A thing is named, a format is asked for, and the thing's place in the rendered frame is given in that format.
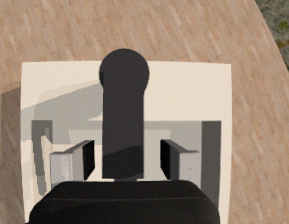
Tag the white rectangular sink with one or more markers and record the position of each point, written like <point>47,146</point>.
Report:
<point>187,102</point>

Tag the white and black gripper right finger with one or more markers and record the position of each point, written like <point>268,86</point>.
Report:
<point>177,163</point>

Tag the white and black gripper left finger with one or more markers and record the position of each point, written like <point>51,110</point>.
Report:
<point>74,164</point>

